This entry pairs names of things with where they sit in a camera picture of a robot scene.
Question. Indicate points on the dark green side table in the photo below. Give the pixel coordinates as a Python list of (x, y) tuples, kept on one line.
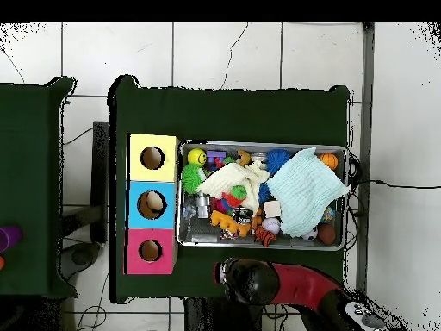
[(27, 179)]

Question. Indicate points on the black stand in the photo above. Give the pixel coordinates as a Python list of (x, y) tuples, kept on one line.
[(100, 179)]

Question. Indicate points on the green fuzzy toy with eyes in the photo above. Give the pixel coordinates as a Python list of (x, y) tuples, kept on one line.
[(190, 178)]

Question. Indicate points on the cream waffle cloth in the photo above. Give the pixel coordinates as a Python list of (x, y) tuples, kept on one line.
[(231, 181)]

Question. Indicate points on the dark green table cloth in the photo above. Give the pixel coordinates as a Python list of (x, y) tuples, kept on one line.
[(227, 114)]

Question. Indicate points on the small white baseball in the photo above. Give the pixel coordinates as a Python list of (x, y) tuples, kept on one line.
[(271, 225)]

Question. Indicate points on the blue spiky ball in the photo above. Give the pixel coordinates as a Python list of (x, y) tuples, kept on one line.
[(278, 161)]

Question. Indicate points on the clear shallow mesh bin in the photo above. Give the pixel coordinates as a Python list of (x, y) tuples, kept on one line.
[(207, 238)]

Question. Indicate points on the small orange basketball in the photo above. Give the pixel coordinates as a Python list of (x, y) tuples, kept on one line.
[(329, 161)]

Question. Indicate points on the yellow smiley ball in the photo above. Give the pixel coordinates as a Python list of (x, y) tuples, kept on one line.
[(196, 156)]

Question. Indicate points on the purple toy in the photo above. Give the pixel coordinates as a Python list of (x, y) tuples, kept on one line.
[(8, 238)]

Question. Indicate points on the wooden box with three holes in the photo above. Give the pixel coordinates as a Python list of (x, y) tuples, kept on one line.
[(151, 200)]

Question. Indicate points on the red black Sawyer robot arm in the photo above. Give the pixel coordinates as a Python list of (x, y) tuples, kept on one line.
[(303, 286)]

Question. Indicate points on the small brown football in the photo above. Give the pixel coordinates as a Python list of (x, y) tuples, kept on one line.
[(326, 234)]

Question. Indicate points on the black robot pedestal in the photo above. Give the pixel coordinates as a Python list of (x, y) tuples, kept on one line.
[(213, 318)]

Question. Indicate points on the grey vertical pole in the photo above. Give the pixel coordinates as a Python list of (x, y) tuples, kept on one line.
[(365, 103)]

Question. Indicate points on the crushed black silver can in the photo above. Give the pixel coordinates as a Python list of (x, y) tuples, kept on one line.
[(242, 214)]

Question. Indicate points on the mint green waffle cloth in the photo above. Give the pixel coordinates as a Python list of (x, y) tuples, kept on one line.
[(303, 189)]

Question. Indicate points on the orange striped tiger toy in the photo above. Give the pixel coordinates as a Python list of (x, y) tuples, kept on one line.
[(264, 236)]

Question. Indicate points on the orange toy building block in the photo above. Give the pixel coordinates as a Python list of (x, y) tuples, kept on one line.
[(224, 221)]

